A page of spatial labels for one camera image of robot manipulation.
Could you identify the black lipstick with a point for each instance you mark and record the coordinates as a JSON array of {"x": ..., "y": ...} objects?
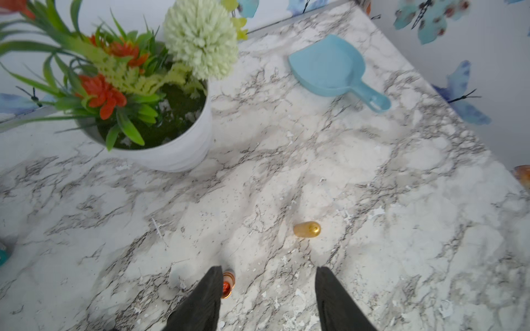
[{"x": 228, "y": 283}]

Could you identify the potted artificial plant white pot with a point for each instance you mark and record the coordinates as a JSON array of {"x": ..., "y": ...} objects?
[{"x": 144, "y": 99}]

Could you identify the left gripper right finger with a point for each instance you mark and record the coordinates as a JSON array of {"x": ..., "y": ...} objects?
[{"x": 337, "y": 310}]

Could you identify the gold lipstick far right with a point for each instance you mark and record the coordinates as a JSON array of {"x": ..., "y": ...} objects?
[{"x": 310, "y": 229}]

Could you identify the green hand-shaped brush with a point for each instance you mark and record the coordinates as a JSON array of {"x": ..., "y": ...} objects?
[{"x": 4, "y": 254}]

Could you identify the light blue dustpan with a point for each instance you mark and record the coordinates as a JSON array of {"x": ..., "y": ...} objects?
[{"x": 333, "y": 67}]

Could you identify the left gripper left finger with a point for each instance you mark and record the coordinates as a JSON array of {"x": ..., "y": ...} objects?
[{"x": 200, "y": 310}]

